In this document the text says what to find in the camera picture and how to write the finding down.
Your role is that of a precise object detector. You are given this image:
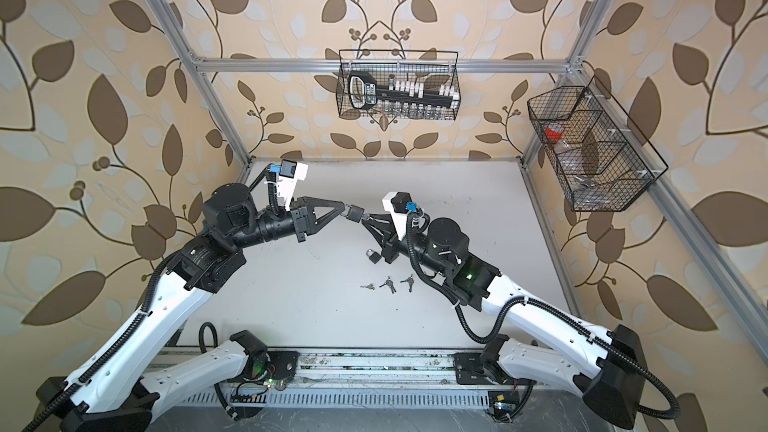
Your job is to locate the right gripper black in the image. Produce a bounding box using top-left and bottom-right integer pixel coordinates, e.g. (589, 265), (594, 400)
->
(365, 213), (450, 280)

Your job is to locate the black padlock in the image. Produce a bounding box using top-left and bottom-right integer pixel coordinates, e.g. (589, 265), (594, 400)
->
(346, 204), (365, 223)
(366, 249), (382, 264)

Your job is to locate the black padlock key bunch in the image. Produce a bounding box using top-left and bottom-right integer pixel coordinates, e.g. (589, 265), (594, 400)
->
(380, 278), (397, 294)

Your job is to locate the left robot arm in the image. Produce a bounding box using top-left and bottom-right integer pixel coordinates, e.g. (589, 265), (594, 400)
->
(25, 183), (347, 431)

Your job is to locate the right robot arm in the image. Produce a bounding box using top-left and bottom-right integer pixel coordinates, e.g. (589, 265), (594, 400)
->
(361, 211), (681, 430)

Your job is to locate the black tool rack with sockets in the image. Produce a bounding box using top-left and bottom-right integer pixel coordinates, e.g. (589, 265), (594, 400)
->
(345, 71), (461, 111)

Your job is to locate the red cap in basket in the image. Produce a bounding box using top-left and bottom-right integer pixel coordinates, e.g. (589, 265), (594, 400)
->
(544, 122), (565, 143)

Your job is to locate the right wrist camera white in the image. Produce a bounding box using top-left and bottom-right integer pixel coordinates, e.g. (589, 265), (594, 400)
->
(382, 192), (424, 240)

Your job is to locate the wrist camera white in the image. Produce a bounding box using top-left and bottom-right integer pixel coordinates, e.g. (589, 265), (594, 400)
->
(382, 192), (424, 240)
(266, 159), (308, 211)

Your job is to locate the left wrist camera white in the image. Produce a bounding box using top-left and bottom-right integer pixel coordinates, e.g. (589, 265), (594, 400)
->
(266, 159), (308, 211)

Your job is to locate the back wire basket black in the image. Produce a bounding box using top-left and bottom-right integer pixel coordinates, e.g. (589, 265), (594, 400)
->
(336, 48), (462, 121)

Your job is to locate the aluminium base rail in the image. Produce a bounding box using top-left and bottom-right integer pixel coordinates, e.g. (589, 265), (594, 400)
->
(137, 346), (541, 410)

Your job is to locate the side wire basket black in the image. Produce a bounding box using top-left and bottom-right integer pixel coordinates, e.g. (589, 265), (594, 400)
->
(527, 77), (668, 212)

